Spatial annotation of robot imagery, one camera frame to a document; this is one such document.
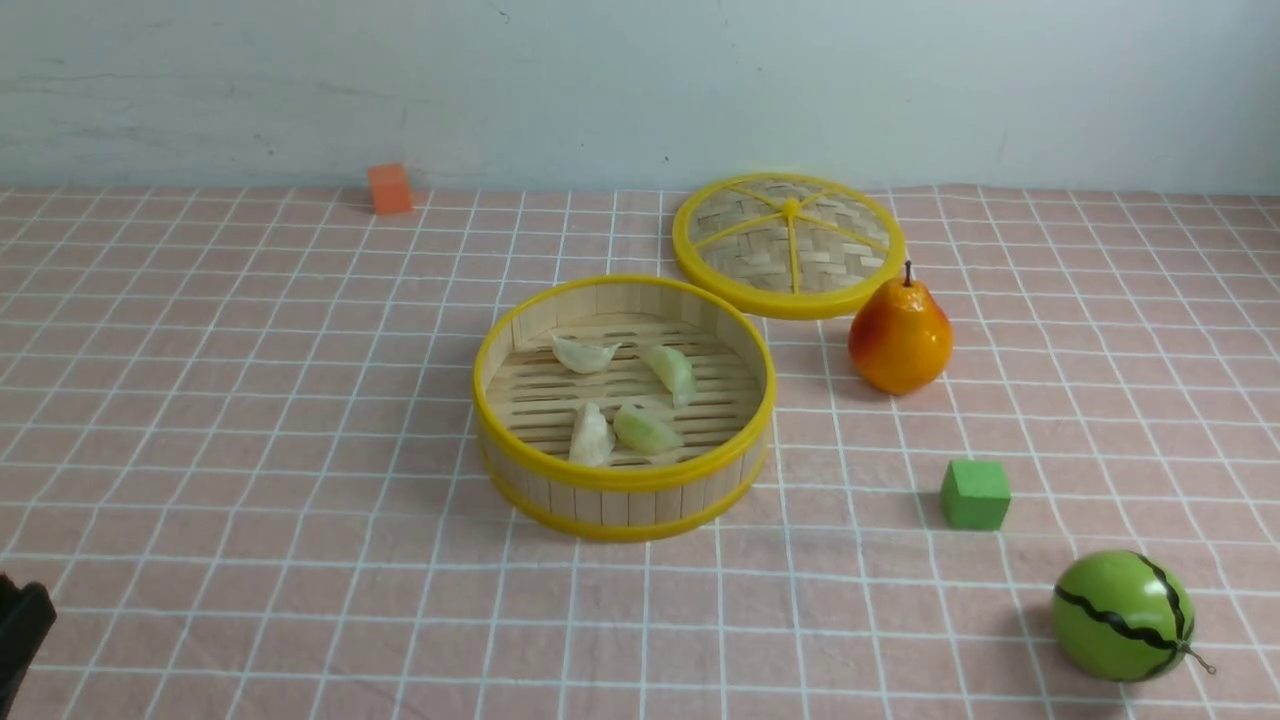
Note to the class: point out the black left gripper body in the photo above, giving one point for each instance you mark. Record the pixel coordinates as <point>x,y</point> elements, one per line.
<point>27,615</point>

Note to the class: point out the white dumpling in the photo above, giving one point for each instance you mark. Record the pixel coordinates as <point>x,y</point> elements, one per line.
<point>582,358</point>
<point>592,440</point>

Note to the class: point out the green dumpling front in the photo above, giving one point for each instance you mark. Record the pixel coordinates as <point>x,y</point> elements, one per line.
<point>644,432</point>

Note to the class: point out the green dumpling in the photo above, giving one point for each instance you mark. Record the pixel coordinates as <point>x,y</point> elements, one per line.
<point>674,371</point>
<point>644,432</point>

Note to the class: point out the bamboo steamer lid yellow rim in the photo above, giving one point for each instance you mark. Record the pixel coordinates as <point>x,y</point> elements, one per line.
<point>787,246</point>

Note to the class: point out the orange cube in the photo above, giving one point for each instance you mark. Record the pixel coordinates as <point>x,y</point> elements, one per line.
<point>390,189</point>

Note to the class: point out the orange toy pear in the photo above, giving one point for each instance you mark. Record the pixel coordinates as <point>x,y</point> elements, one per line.
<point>901,340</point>

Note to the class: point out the green cube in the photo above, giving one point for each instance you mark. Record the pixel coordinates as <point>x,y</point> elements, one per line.
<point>975,495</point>

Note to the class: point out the green toy watermelon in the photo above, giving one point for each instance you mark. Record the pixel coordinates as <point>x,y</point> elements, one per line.
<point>1123,617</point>

